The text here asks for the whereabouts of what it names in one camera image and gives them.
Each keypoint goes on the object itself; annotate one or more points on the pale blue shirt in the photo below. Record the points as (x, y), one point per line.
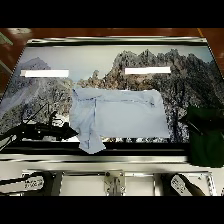
(130, 116)

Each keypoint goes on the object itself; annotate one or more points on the dark green garment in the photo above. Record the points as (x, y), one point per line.
(208, 143)

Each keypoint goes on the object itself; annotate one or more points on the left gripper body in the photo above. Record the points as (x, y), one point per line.
(66, 131)

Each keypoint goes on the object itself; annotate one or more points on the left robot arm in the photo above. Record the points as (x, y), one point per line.
(30, 130)

